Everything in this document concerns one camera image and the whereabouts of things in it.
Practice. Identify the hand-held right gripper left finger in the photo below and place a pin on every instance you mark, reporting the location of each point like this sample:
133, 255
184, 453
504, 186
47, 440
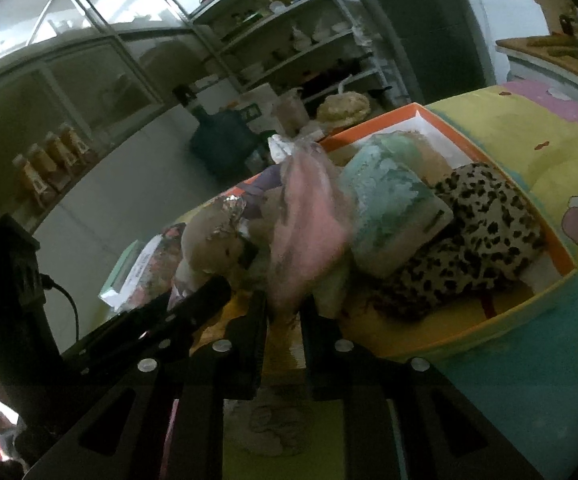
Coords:
251, 350

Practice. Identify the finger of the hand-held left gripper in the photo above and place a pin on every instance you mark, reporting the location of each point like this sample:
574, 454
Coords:
169, 315

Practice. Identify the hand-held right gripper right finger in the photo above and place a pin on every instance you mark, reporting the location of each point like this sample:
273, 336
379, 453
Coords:
319, 355

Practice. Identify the cream plush toy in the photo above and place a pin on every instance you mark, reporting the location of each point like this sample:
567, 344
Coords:
204, 245

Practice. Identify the pink cloth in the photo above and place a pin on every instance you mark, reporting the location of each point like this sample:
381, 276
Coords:
309, 220

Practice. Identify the leopard print cloth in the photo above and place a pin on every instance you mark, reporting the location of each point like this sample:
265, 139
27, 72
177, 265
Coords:
469, 220

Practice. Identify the orange-rimmed cardboard box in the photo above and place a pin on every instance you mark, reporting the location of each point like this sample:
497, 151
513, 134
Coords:
544, 270

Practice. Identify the mint green carton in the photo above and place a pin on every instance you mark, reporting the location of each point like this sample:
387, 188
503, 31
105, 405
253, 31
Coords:
116, 275

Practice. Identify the orange drink bottle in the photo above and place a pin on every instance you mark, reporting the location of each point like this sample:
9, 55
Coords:
75, 142
44, 165
60, 152
26, 180

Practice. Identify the purple foil packet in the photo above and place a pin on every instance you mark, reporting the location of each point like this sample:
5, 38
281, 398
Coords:
256, 192

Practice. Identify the metal framed window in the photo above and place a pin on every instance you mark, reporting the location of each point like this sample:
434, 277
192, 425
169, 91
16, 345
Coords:
69, 60

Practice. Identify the bag of yellow bread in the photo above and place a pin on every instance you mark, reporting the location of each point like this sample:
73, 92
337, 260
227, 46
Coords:
344, 106

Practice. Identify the colourful cartoon printed blanket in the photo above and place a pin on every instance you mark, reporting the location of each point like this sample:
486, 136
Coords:
544, 170

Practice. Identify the grey metal shelf rack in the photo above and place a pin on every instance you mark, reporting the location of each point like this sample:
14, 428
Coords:
294, 25

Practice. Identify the dark refrigerator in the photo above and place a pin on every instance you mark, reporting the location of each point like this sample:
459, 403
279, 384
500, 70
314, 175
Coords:
419, 25

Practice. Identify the wooden counter board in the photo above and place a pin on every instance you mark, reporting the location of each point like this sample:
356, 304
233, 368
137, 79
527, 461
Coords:
549, 50

